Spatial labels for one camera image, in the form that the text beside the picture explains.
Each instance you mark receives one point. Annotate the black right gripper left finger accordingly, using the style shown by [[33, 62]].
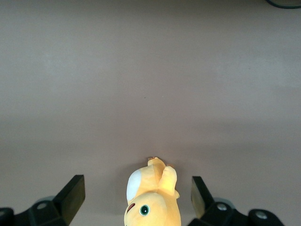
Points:
[[68, 202]]

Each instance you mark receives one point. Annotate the yellow plush toy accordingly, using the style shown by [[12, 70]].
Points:
[[150, 188]]

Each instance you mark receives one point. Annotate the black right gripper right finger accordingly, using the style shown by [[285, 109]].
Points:
[[204, 207]]

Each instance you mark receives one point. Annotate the brown table cover sheet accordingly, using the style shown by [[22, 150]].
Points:
[[150, 70]]

